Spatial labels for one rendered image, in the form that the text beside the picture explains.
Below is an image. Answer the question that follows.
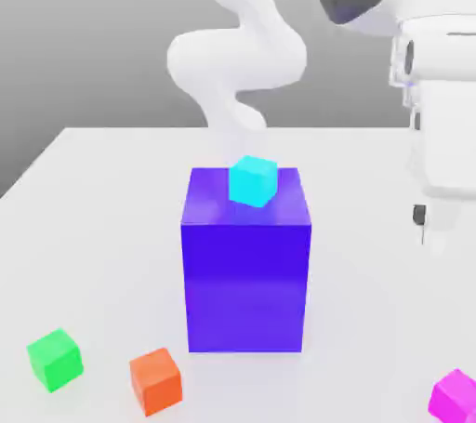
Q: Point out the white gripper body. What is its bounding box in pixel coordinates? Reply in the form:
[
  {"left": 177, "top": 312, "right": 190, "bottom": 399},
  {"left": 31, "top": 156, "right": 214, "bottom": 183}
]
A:
[{"left": 408, "top": 79, "right": 476, "bottom": 202}]

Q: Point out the small magenta cube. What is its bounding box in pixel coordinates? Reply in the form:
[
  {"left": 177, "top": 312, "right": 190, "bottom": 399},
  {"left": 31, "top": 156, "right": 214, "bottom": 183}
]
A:
[{"left": 427, "top": 367, "right": 476, "bottom": 423}]

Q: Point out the small cyan cube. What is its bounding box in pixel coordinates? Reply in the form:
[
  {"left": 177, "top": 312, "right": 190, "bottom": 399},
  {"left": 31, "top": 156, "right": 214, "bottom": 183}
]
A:
[{"left": 228, "top": 154, "right": 279, "bottom": 209}]

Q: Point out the small orange cube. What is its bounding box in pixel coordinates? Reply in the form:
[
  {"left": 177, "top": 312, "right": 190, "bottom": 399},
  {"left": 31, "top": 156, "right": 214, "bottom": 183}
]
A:
[{"left": 128, "top": 347, "right": 184, "bottom": 417}]

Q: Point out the small green cube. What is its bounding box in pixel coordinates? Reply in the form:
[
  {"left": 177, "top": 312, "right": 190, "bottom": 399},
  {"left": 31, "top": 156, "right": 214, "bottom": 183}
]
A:
[{"left": 25, "top": 327, "right": 86, "bottom": 394}]

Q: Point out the large blue box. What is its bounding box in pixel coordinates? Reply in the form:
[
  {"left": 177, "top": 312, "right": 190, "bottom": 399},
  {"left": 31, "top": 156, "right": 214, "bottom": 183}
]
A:
[{"left": 180, "top": 166, "right": 312, "bottom": 354}]

